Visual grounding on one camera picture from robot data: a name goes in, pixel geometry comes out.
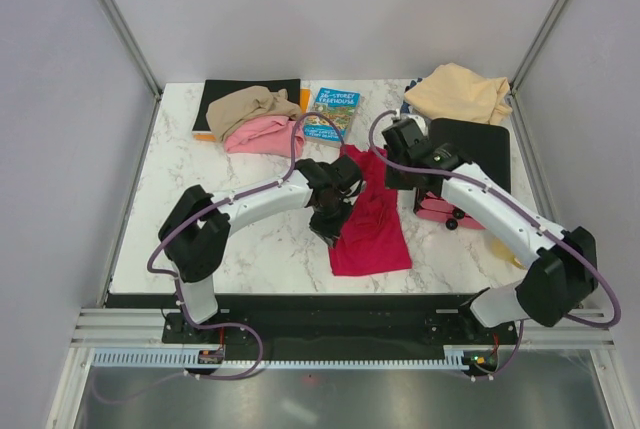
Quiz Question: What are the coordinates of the magenta t shirt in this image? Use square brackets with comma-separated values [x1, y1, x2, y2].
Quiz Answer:
[329, 145, 412, 277]

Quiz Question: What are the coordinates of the blue illustrated paperback book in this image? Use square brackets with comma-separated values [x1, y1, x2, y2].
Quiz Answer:
[303, 87, 360, 147]

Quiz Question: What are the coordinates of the black pink drawer organizer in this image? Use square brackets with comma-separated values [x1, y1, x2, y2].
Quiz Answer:
[414, 118, 511, 231]

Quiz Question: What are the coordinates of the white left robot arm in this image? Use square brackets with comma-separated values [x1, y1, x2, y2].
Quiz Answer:
[147, 155, 364, 342]

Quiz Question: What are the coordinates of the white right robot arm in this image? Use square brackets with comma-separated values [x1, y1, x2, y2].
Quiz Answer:
[382, 118, 598, 343]

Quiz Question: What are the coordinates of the cream yellow t shirt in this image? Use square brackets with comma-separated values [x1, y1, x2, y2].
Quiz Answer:
[404, 63, 512, 125]

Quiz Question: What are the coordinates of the light pink t shirt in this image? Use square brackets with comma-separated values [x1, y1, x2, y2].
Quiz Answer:
[223, 116, 305, 157]

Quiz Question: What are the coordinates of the beige t shirt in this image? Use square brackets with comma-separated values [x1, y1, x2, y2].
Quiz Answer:
[206, 86, 302, 142]

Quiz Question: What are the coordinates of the yellow mug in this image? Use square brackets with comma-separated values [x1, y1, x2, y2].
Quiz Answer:
[489, 238, 525, 270]

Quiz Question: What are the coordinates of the black notebook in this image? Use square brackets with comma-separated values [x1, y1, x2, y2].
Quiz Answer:
[201, 79, 302, 106]

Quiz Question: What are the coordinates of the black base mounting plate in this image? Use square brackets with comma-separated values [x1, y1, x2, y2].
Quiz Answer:
[162, 294, 517, 360]

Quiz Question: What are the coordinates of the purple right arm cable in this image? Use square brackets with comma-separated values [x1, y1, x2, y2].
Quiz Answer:
[367, 109, 622, 383]

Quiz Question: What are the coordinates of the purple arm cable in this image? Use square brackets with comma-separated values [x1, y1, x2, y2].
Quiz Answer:
[92, 115, 347, 404]
[367, 109, 622, 383]

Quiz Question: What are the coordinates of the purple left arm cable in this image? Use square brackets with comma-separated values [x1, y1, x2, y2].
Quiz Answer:
[92, 115, 347, 404]

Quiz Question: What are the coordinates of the white slotted cable duct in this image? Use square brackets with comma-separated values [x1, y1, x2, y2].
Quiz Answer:
[92, 348, 496, 370]

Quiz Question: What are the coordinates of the right aluminium frame post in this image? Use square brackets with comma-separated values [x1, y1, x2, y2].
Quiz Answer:
[511, 0, 571, 94]

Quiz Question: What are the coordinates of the aluminium frame post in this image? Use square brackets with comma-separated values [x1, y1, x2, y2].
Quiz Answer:
[97, 0, 163, 100]
[511, 0, 571, 94]

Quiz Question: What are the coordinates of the left aluminium frame post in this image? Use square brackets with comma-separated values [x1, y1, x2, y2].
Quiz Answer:
[97, 0, 163, 100]

